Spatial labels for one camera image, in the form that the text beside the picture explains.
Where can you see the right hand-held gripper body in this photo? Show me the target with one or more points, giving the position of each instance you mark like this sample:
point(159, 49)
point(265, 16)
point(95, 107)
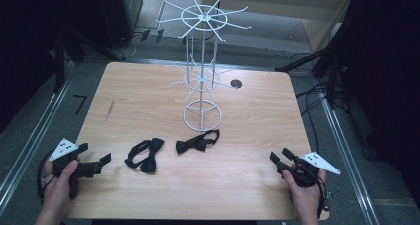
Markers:
point(319, 161)

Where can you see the metal floor rail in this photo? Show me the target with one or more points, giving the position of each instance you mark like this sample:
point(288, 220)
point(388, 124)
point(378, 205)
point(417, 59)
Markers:
point(346, 165)
point(33, 132)

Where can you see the dark cabinet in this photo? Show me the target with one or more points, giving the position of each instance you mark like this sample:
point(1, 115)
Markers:
point(122, 13)

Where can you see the person's right hand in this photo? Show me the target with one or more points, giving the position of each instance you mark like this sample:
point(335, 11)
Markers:
point(305, 200)

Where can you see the light wooden board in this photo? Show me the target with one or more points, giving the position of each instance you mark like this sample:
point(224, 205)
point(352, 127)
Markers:
point(317, 26)

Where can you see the round black table grommet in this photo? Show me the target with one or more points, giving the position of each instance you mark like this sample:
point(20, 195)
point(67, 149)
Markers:
point(236, 84)

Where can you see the person's left hand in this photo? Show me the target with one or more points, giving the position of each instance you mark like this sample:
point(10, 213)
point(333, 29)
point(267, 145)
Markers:
point(57, 192)

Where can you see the black metal stand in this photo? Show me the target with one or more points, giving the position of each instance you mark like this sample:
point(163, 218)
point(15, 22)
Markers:
point(61, 63)
point(317, 58)

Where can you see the black bow tie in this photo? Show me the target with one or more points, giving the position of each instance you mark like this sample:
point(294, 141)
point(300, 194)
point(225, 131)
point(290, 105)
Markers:
point(148, 157)
point(194, 143)

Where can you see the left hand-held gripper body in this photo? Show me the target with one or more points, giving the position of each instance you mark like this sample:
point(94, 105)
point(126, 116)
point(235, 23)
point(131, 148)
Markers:
point(64, 148)

